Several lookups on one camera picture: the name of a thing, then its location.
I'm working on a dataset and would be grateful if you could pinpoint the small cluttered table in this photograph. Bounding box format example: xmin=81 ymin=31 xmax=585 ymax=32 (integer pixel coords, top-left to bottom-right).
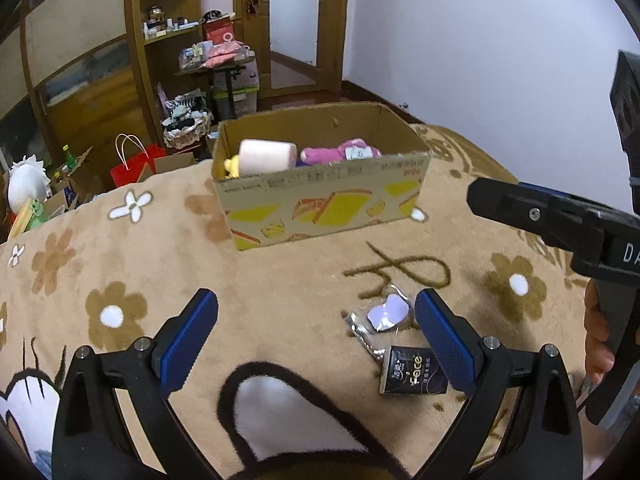
xmin=177 ymin=37 xmax=260 ymax=122

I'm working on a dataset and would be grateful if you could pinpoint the wooden door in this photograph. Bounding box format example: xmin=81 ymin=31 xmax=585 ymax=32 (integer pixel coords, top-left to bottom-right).
xmin=233 ymin=0 xmax=347 ymax=99

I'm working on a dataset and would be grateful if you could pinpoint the printed cardboard box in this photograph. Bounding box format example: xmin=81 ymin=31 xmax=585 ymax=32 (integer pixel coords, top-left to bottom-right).
xmin=212 ymin=102 xmax=431 ymax=250

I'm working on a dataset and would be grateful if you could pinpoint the beige floral plush blanket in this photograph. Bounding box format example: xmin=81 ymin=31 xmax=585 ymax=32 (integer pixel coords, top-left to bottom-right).
xmin=1 ymin=126 xmax=586 ymax=479

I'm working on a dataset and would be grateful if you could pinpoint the wooden wardrobe cabinet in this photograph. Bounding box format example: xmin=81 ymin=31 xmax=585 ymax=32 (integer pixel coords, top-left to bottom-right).
xmin=1 ymin=0 xmax=201 ymax=188

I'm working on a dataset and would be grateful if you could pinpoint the green glass bottle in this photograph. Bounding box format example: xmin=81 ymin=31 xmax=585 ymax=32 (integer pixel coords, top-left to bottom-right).
xmin=63 ymin=144 xmax=77 ymax=171

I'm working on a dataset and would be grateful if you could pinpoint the clear packet with lilac item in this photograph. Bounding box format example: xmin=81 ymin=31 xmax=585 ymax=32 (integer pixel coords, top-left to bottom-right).
xmin=341 ymin=284 xmax=414 ymax=363

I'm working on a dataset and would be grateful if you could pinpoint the pink plush toy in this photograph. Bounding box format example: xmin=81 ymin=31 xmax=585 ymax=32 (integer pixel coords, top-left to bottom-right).
xmin=299 ymin=138 xmax=382 ymax=165

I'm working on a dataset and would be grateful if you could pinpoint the wicker basket with clothes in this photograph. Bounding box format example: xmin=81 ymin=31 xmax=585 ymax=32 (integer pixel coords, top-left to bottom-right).
xmin=160 ymin=89 xmax=213 ymax=150

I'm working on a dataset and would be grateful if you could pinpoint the brown cardboard box on floor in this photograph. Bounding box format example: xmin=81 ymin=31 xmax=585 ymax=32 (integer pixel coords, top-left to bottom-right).
xmin=43 ymin=150 xmax=195 ymax=217

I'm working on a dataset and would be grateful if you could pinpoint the yellow plush toy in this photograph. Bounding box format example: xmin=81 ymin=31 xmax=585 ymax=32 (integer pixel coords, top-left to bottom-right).
xmin=224 ymin=154 xmax=241 ymax=179

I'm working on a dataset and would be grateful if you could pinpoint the person's right hand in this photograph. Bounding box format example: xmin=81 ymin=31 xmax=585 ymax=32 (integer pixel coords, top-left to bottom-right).
xmin=584 ymin=280 xmax=615 ymax=385

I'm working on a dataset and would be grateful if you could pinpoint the red paper shopping bag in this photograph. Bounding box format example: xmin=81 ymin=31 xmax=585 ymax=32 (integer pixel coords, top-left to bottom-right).
xmin=110 ymin=133 xmax=167 ymax=188

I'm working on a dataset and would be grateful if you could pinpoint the black tissue pack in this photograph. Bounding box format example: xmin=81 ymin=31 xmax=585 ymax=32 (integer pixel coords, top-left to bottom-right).
xmin=378 ymin=346 xmax=448 ymax=396

